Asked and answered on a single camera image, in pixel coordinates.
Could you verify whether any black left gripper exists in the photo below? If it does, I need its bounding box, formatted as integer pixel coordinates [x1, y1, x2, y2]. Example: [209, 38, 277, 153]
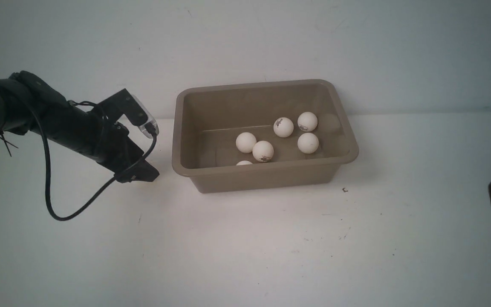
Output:
[94, 124, 160, 183]

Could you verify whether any tan plastic storage bin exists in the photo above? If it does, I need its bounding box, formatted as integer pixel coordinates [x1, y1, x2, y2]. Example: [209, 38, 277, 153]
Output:
[172, 78, 360, 194]

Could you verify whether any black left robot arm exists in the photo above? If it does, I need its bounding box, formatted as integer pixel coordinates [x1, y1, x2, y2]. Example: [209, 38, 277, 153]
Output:
[0, 71, 159, 183]

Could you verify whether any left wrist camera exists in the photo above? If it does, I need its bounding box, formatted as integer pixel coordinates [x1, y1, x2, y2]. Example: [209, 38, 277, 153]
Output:
[92, 89, 159, 139]

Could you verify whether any left camera cable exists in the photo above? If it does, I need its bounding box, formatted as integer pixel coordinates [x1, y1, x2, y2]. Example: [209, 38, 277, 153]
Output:
[37, 107, 159, 221]

